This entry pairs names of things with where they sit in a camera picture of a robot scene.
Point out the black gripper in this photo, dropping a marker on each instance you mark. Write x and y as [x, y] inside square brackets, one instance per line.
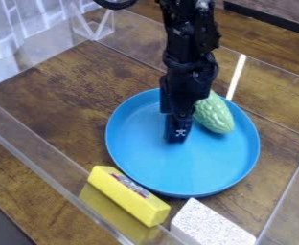
[184, 85]

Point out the green bumpy gourd toy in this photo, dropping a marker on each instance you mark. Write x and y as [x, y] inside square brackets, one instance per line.
[212, 114]

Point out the round blue tray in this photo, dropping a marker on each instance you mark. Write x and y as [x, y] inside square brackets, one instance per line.
[198, 168]

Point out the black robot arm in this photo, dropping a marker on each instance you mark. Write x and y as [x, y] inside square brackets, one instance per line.
[191, 29]

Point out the yellow rectangular block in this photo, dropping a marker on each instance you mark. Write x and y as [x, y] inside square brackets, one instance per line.
[131, 196]

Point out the white speckled block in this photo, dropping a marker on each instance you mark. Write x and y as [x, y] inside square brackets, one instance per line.
[199, 226]

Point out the black bar in background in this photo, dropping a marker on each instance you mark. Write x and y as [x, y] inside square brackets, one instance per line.
[277, 12]

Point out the clear acrylic enclosure wall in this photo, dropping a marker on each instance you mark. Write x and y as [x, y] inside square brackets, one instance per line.
[81, 68]

